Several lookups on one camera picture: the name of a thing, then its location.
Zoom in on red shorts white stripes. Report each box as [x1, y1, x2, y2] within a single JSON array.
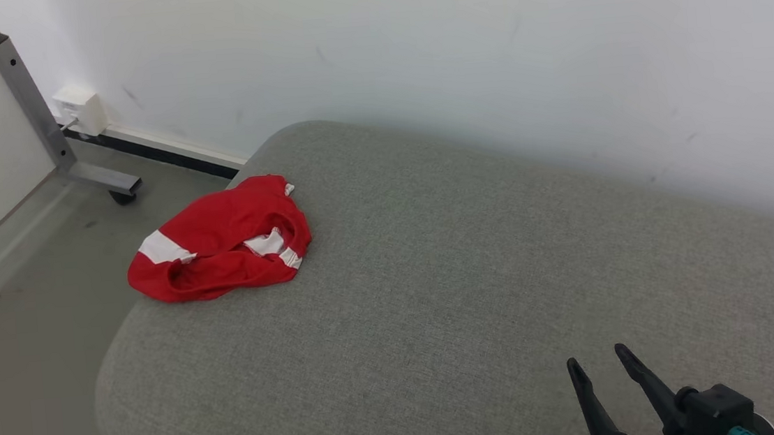
[[119, 171, 317, 308]]

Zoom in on grey fabric sofa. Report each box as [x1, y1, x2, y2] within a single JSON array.
[[70, 80, 774, 435]]

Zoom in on white wall socket box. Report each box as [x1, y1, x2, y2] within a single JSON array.
[[51, 81, 109, 140]]

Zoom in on grey metal frame post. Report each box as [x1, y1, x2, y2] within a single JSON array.
[[0, 23, 144, 207]]

